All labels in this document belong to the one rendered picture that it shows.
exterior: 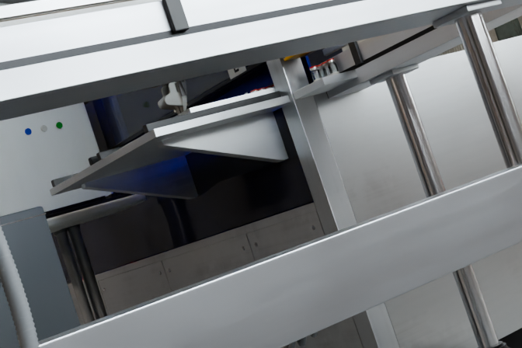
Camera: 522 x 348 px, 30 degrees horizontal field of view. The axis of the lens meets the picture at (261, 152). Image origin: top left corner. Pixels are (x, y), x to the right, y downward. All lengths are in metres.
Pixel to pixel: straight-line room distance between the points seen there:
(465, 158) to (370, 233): 1.33
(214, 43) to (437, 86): 1.48
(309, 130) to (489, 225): 0.92
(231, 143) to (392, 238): 1.01
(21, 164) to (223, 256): 0.73
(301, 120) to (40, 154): 1.08
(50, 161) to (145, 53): 1.95
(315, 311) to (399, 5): 0.52
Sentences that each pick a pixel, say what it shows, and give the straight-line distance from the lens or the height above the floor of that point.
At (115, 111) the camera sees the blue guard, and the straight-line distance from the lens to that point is 3.29.
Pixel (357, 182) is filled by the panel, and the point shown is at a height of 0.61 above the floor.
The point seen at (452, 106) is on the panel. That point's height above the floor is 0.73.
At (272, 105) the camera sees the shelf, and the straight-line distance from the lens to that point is 2.44.
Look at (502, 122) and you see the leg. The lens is 1.76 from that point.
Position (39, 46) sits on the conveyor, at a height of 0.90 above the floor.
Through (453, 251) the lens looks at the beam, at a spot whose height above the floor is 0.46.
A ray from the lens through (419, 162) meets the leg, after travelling 2.39.
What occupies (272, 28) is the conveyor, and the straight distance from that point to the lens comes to 1.44.
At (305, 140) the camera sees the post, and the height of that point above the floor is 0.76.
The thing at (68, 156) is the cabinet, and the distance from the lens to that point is 3.28.
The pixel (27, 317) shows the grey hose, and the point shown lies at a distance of 1.20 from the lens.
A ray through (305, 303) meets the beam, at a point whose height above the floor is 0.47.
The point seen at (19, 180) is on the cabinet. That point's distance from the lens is 3.17.
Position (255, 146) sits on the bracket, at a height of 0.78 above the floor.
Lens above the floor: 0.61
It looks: 4 degrees up
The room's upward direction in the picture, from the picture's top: 19 degrees counter-clockwise
